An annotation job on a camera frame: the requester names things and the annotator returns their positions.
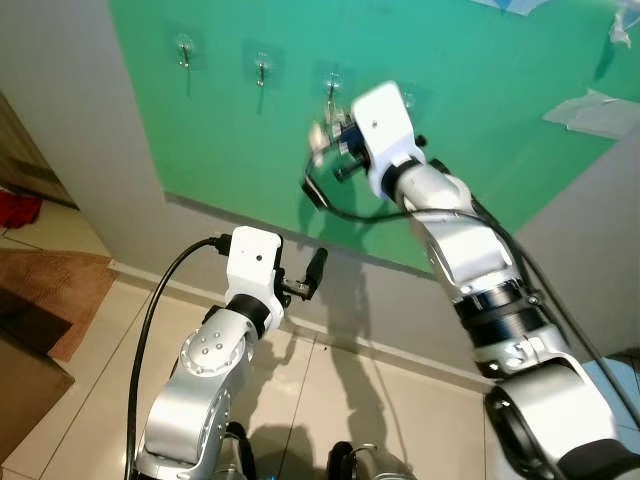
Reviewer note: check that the small white tape scrap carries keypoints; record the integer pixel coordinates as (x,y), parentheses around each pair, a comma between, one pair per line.
(622,30)

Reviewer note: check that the brown doormat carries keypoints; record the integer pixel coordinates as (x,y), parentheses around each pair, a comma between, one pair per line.
(60,290)

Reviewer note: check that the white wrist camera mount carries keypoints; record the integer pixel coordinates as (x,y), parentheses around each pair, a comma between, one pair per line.
(385,125)
(250,260)

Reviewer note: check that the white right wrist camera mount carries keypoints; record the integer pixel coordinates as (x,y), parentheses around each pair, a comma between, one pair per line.
(385,125)

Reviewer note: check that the key bunch with white charm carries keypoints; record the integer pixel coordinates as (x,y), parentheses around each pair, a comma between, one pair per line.
(320,140)

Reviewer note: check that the clear adhesive metal hook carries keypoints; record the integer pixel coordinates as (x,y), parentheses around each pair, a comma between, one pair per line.
(332,85)
(185,52)
(262,70)
(408,98)

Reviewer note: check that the crumpled white tape patch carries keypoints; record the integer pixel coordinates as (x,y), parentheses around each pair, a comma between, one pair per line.
(595,115)

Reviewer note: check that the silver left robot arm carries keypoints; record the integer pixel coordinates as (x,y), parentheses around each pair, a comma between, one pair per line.
(195,400)

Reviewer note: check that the wood grain door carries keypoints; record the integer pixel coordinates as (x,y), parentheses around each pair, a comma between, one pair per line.
(25,160)

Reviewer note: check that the green board with hooks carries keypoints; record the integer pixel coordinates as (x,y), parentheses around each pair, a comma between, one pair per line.
(220,140)

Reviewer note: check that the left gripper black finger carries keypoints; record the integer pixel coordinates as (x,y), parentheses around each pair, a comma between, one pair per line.
(316,272)

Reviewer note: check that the wide translucent tape strip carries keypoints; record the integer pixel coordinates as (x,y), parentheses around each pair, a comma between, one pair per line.
(510,6)

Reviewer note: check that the small red object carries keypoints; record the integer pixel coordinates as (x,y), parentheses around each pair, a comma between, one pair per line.
(18,210)

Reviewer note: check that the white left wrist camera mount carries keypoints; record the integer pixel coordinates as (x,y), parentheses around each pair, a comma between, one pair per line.
(250,260)

